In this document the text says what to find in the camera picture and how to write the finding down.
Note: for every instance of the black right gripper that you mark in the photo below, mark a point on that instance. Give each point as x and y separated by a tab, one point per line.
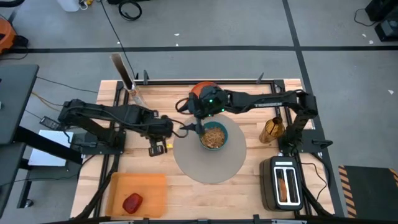
206	102

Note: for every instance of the orange shop vacuum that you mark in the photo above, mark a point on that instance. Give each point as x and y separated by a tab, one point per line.
6	35

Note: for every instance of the teal bowl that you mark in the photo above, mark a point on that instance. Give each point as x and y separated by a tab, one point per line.
225	132

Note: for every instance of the orange plastic tray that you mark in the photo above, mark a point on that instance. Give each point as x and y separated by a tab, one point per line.
146	189

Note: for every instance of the brown cereal flakes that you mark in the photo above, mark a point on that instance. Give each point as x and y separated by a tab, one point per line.
213	138

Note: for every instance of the red bell pepper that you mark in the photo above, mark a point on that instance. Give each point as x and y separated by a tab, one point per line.
132	203

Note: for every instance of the black power adapter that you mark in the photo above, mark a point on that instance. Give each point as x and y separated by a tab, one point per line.
51	123

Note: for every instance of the black toaster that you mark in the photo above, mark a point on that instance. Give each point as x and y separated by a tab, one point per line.
267	186

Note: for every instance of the toast slice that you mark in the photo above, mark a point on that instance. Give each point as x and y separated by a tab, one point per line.
282	189

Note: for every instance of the amber ribbed glass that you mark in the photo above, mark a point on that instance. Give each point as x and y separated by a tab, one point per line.
272	130

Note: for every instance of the dark grey desk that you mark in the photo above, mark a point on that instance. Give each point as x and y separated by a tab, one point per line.
15	99

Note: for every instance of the white flat panel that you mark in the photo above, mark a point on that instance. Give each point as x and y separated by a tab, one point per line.
59	137

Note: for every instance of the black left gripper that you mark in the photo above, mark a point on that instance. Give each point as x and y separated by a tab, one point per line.
160	127

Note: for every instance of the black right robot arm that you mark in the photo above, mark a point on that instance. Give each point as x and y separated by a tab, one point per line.
264	101

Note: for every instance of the black equipment case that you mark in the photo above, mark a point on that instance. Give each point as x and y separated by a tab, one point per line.
385	18

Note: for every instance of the orange plate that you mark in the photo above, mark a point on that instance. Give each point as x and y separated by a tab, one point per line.
199	86

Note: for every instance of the white plastic container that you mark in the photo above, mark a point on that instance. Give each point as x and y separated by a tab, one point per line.
68	4

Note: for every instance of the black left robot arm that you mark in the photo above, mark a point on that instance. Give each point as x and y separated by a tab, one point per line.
93	113

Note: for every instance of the round grey placemat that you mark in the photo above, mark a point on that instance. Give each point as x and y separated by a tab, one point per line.
211	168

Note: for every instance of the black hazard striped mat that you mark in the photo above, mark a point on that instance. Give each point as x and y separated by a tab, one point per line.
370	189

